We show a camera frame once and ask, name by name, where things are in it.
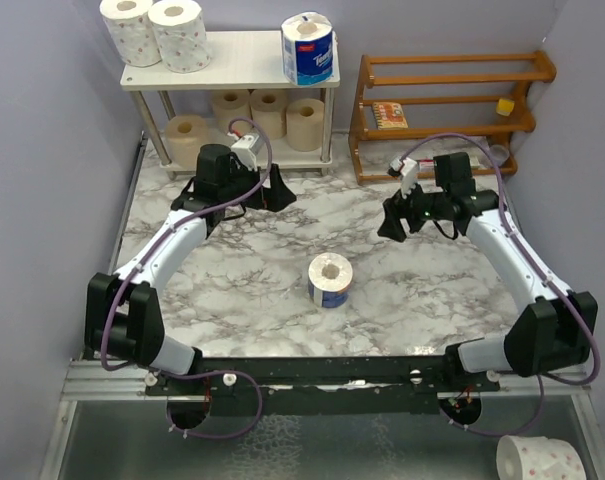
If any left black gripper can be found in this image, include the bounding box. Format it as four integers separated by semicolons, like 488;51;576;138
219;158;295;211

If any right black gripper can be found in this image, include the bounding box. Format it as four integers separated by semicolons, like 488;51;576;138
377;175;448;242

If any brown paper roll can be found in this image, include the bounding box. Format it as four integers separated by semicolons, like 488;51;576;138
286;98;324;152
212;89;252;134
250;89;288;140
165;115;210;170

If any blue roll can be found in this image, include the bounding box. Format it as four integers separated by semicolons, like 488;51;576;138
281;12;333;87
308;252;353;308

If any white red-dotted roll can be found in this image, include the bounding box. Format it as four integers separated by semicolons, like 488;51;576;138
148;0;213;74
99;0;161;67

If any white red-dotted roll front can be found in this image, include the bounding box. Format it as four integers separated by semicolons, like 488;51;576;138
99;0;161;67

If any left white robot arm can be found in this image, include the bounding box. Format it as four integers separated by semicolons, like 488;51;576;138
84;144;296;395

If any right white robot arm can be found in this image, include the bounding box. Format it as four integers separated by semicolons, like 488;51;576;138
378;152;598;391

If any white two-tier shelf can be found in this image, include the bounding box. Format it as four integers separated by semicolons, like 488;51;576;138
120;30;340;180

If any red white box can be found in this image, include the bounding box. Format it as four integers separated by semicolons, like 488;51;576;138
418;159;435;173

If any white green box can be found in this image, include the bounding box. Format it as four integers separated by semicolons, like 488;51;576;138
469;156;483;169

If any orange patterned booklet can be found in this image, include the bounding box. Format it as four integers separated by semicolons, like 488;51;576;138
372;101;408;130

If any brown wooden rack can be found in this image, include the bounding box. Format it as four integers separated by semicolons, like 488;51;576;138
348;50;557;185

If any clear plastic cup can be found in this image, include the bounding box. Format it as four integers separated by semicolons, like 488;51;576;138
489;144;510;167

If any yellow cap jar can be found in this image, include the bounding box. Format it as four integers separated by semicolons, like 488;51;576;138
496;97;515;117

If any black base crossbar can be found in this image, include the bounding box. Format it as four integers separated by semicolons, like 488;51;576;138
146;355;499;416

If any white dotted roll bottom corner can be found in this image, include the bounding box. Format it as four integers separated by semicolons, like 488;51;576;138
496;435;587;480

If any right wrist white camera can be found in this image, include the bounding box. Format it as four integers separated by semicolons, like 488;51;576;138
388;156;419;198

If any wrist white camera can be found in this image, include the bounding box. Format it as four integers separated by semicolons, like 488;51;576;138
230;133;264;171
388;156;419;198

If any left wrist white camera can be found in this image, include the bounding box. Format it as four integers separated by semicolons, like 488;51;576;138
230;133;264;171

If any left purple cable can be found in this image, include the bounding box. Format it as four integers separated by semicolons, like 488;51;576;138
100;117;274;372

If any aluminium rail frame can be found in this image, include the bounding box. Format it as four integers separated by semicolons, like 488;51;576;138
61;360;592;402

